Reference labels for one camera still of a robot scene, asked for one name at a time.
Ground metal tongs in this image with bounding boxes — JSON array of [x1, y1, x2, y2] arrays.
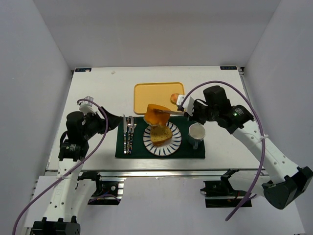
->
[[153, 109, 188, 117]]

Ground seeded bread slice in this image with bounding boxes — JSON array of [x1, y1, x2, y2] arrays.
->
[[150, 126, 173, 146]]

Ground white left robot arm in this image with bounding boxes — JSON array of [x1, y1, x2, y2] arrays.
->
[[32, 107, 122, 235]]

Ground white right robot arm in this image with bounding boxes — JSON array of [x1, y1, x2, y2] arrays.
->
[[180, 86, 313, 210]]

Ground green white mug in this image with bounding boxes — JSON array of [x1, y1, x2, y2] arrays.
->
[[188, 123, 206, 150]]

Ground small round bun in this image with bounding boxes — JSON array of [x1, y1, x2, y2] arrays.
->
[[170, 93, 179, 104]]

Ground dark green placemat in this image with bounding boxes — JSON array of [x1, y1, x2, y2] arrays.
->
[[115, 117, 205, 159]]

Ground yellow serving tray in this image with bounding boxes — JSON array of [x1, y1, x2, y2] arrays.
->
[[134, 82, 184, 115]]

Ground white blue striped plate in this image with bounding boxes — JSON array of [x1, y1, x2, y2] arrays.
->
[[143, 122, 182, 157]]

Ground blue right corner label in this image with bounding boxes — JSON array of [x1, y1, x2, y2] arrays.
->
[[220, 66, 237, 70]]

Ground blue corner label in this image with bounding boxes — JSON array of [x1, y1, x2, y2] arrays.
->
[[74, 68, 91, 72], [220, 66, 237, 70]]

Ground blue left corner label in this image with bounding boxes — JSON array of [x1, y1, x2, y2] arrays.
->
[[74, 68, 91, 72]]

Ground table knife patterned handle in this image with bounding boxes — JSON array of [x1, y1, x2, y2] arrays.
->
[[123, 115, 128, 154]]

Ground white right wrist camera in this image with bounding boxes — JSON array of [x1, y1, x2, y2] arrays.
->
[[176, 94, 195, 116]]

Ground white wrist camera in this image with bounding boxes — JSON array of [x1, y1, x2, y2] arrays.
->
[[77, 96, 96, 115], [176, 94, 195, 116]]

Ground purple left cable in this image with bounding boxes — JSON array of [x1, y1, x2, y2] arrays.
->
[[12, 98, 110, 235]]

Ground purple cable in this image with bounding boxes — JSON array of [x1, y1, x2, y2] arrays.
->
[[12, 98, 110, 235], [182, 80, 267, 222]]

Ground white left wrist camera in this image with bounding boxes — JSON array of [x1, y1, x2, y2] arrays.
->
[[77, 96, 96, 115]]

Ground fork patterned handle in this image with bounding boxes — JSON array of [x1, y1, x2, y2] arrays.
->
[[129, 117, 137, 154]]

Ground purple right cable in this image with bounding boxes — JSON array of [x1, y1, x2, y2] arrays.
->
[[182, 80, 267, 222]]

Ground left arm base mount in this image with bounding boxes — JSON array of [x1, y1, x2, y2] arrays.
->
[[76, 171, 124, 206]]

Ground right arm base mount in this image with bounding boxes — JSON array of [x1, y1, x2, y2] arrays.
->
[[200, 169, 246, 208]]

